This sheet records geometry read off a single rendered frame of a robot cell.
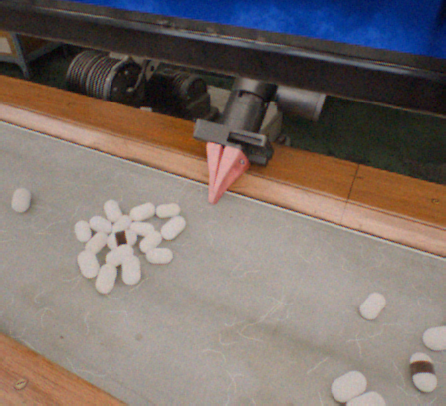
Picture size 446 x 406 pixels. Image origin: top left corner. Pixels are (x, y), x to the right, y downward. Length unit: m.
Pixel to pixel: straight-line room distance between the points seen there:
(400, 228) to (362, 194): 0.06
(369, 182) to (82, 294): 0.40
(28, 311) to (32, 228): 0.13
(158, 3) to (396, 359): 0.38
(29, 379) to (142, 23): 0.32
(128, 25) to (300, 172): 0.42
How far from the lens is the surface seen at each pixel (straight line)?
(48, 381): 0.40
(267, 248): 0.48
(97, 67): 0.85
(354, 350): 0.43
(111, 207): 0.52
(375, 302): 0.44
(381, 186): 0.57
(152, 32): 0.17
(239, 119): 0.51
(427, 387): 0.42
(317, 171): 0.57
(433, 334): 0.44
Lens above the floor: 1.11
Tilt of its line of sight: 40 degrees down
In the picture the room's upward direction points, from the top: straight up
